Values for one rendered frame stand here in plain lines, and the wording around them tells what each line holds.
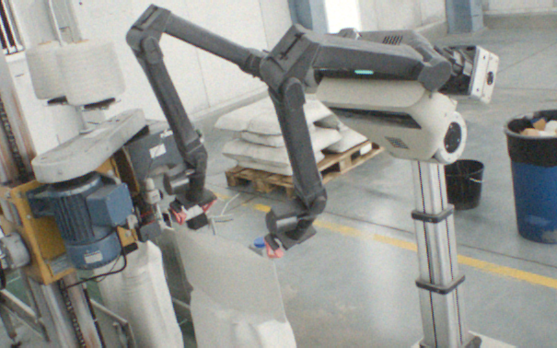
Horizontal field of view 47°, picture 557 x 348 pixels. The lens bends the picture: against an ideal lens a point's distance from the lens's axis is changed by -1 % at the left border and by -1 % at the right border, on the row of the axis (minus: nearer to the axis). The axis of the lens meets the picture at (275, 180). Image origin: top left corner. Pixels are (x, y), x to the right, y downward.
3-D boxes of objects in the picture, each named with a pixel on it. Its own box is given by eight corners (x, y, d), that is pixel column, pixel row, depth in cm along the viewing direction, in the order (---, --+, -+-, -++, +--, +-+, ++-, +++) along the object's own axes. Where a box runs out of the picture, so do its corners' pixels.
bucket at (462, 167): (496, 198, 425) (493, 162, 417) (471, 216, 408) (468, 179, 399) (457, 191, 447) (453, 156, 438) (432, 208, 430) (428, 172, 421)
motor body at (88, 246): (133, 255, 186) (110, 175, 177) (87, 279, 177) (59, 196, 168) (108, 244, 197) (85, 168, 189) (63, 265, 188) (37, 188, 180)
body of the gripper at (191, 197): (174, 200, 198) (175, 182, 193) (200, 187, 204) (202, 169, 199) (187, 213, 195) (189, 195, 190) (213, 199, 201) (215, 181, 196)
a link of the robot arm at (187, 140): (157, 32, 162) (138, 24, 170) (139, 43, 160) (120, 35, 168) (214, 162, 188) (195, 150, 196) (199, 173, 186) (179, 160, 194)
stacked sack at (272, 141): (320, 135, 505) (316, 118, 501) (278, 153, 484) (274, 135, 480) (271, 126, 558) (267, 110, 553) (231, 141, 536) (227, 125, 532)
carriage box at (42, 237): (139, 240, 209) (113, 150, 199) (43, 288, 189) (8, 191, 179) (104, 226, 227) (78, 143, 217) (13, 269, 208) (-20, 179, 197)
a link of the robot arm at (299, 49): (303, 39, 119) (276, 14, 125) (276, 101, 125) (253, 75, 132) (458, 62, 145) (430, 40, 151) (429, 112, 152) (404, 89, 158)
